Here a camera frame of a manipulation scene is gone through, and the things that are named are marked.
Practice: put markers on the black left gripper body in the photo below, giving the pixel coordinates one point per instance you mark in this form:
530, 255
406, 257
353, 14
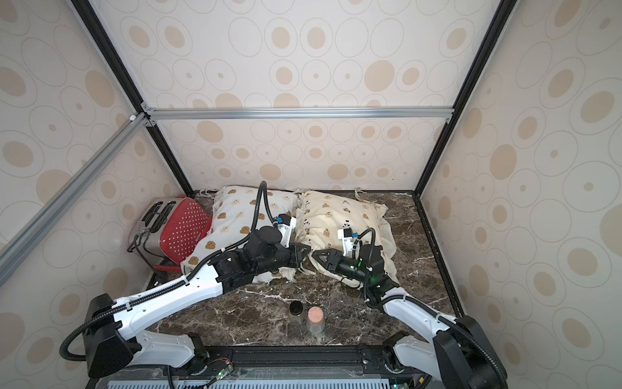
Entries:
282, 257

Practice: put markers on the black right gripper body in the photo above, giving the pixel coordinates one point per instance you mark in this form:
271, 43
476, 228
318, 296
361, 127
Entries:
334, 262

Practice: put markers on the cream teddy bear pillow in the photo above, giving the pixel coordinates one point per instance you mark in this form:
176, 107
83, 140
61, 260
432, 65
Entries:
320, 216

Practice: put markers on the white brown bear pillow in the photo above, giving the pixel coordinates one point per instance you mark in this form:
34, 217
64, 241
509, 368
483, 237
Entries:
233, 212

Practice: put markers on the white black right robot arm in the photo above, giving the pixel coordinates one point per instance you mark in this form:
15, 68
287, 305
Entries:
455, 350

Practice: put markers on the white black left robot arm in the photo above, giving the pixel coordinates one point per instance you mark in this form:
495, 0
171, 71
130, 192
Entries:
114, 335

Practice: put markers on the black lid small jar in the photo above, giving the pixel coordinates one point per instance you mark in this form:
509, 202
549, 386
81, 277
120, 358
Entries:
296, 312

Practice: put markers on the pink lid clear jar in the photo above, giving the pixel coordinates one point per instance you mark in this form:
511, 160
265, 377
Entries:
315, 321

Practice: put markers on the red polka dot toaster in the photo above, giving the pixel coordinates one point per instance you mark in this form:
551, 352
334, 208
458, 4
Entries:
168, 231

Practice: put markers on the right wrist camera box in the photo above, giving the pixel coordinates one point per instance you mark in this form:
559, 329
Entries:
349, 240

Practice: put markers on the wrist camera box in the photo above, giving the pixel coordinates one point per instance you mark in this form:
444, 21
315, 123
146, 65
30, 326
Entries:
349, 240
286, 225

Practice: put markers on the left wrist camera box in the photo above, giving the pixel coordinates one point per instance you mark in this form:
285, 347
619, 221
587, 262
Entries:
286, 225

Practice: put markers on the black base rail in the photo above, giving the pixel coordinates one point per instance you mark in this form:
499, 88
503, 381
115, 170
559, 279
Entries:
369, 359

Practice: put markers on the horizontal aluminium frame bar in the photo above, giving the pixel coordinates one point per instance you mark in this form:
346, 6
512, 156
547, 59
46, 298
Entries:
301, 113

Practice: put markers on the left diagonal aluminium frame bar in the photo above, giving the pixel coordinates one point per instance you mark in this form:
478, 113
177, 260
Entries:
21, 246

